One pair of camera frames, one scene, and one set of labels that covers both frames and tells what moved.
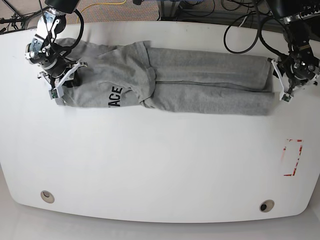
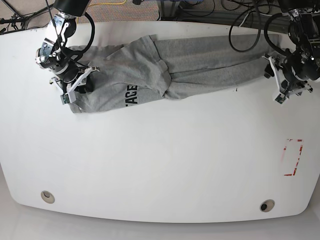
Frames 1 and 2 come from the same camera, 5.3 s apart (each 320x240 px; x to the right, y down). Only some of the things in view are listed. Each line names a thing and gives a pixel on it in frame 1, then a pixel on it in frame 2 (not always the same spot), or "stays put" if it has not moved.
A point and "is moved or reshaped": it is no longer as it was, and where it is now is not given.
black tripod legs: [18, 20] stays put
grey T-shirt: [136, 74] is moved or reshaped
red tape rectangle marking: [284, 148] stays put
